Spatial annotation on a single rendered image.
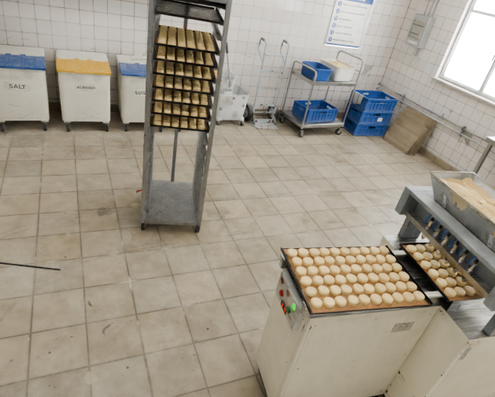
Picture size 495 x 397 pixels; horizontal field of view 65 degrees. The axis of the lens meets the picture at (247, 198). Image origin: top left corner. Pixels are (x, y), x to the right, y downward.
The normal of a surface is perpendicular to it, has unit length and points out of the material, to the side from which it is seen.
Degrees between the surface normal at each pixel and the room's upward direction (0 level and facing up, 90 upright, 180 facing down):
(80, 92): 91
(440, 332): 90
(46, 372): 0
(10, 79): 94
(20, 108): 93
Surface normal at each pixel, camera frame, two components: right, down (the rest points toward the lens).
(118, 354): 0.18, -0.83
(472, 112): -0.91, 0.07
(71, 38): 0.36, 0.55
